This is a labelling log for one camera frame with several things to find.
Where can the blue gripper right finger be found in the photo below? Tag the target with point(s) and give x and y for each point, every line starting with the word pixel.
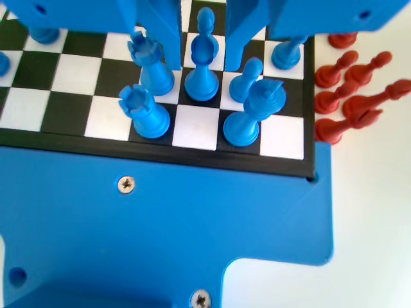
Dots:
pixel 236 35

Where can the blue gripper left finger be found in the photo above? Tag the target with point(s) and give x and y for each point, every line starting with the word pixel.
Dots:
pixel 171 32

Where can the blue bishop chess piece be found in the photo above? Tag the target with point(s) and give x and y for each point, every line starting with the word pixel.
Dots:
pixel 201 80

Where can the blue rook chess piece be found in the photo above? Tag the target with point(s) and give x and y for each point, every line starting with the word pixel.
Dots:
pixel 154 77
pixel 149 122

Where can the red pawn chess piece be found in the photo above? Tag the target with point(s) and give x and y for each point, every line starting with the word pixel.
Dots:
pixel 358 73
pixel 327 77
pixel 326 102

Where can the black and white chessboard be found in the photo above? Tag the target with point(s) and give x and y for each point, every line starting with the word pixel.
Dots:
pixel 74 80

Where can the silver screw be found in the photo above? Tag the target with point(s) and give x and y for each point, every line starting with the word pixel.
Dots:
pixel 200 299
pixel 126 183

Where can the blue base plate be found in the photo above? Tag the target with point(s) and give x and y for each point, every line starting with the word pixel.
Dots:
pixel 160 224

